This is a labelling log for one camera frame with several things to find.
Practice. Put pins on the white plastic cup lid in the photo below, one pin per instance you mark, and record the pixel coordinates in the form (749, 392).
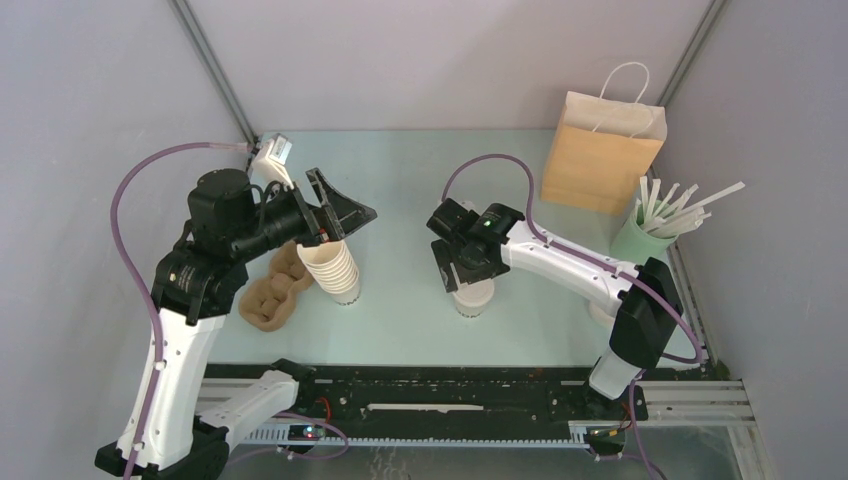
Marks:
(475, 294)

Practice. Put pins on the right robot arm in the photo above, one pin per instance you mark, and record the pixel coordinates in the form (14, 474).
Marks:
(641, 299)

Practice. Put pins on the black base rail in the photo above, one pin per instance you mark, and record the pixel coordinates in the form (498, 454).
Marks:
(453, 406)

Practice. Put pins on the stack of white paper cups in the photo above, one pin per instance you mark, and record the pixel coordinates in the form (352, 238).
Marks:
(333, 267)

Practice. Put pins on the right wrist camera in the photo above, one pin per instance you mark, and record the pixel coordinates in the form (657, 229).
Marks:
(451, 221)

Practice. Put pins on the green straw holder cup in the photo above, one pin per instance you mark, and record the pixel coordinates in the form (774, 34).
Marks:
(633, 244)

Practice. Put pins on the stack of white lids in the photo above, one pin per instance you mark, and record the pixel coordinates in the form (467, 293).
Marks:
(600, 316)

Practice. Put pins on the brown paper bag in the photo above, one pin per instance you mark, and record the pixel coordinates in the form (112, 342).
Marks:
(602, 148)

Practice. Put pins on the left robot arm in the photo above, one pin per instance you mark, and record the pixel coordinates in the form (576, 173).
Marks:
(192, 294)

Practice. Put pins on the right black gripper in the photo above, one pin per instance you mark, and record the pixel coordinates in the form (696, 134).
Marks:
(447, 253)

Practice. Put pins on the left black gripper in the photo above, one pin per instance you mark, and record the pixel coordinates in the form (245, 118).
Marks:
(348, 215)

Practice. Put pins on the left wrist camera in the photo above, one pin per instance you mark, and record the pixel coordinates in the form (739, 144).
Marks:
(270, 161)

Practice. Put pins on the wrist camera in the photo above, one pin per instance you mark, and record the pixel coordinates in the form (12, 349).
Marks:
(270, 161)
(451, 221)

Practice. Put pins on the single white paper cup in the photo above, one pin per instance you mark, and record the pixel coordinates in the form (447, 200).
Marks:
(469, 311)

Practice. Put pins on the brown pulp cup carrier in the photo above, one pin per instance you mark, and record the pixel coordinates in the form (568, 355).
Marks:
(271, 300)

